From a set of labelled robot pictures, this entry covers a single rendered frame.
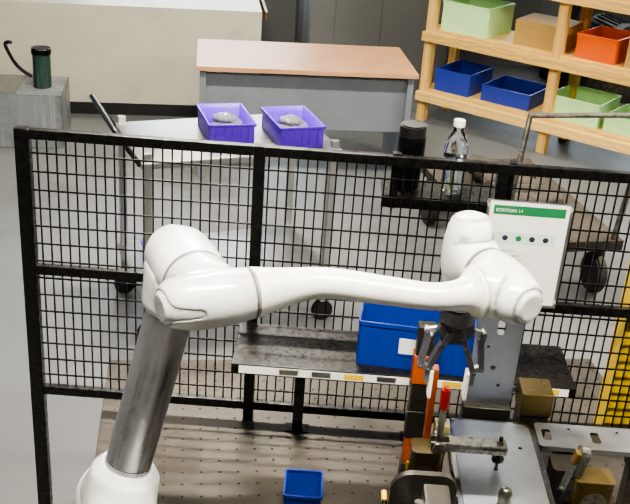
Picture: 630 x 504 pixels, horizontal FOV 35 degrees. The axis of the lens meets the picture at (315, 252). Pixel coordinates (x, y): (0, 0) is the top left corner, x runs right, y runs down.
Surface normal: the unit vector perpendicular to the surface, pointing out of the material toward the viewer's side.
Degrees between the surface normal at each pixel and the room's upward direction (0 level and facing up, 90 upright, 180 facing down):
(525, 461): 0
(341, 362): 0
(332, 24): 90
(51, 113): 90
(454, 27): 90
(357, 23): 90
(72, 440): 0
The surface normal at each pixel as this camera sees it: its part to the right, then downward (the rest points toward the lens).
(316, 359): 0.07, -0.90
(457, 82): -0.58, 0.31
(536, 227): -0.04, 0.43
